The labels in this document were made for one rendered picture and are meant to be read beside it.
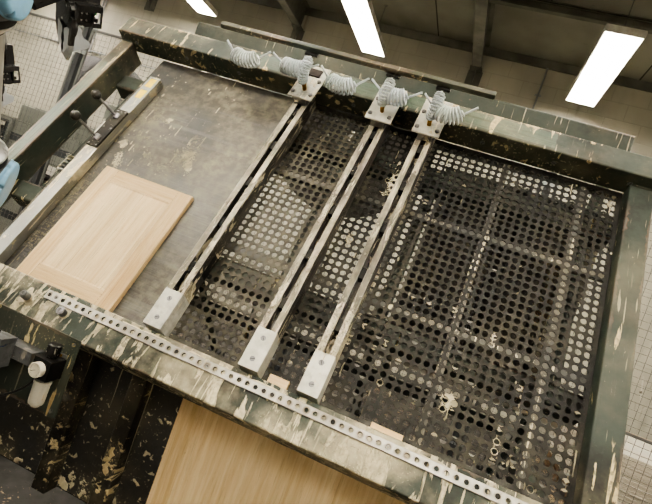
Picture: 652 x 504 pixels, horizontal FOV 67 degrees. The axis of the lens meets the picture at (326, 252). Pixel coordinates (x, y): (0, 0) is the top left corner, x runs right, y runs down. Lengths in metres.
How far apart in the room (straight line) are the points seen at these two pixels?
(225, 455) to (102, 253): 0.77
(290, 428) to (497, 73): 5.95
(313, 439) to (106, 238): 0.96
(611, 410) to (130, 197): 1.63
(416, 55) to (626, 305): 5.65
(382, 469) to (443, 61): 6.04
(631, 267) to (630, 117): 5.16
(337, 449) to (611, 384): 0.76
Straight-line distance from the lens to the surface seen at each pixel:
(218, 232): 1.62
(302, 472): 1.64
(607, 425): 1.52
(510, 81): 6.80
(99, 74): 2.37
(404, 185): 1.71
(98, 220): 1.86
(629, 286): 1.73
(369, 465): 1.34
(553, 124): 2.47
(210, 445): 1.72
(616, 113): 6.84
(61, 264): 1.81
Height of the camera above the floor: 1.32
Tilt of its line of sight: 1 degrees down
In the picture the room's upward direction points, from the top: 20 degrees clockwise
